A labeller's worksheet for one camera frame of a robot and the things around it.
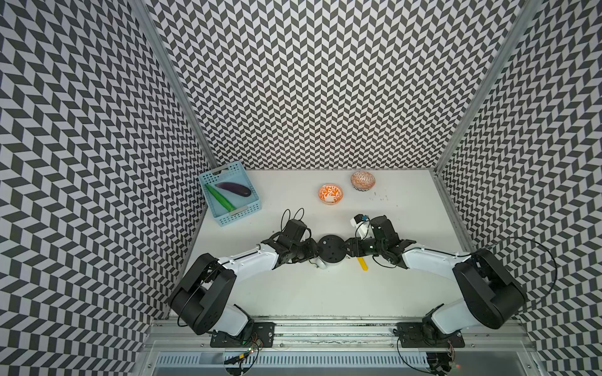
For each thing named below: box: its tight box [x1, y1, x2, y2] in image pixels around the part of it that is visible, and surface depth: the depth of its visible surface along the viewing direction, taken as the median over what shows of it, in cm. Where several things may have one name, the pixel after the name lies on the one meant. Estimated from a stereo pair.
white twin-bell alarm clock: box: [315, 235, 348, 270], surface depth 88 cm
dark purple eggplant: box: [214, 182, 252, 197], surface depth 114 cm
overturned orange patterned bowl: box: [350, 170, 376, 192], surface depth 114 cm
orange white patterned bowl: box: [318, 183, 344, 206], surface depth 108 cm
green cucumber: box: [204, 183, 236, 213], surface depth 110 cm
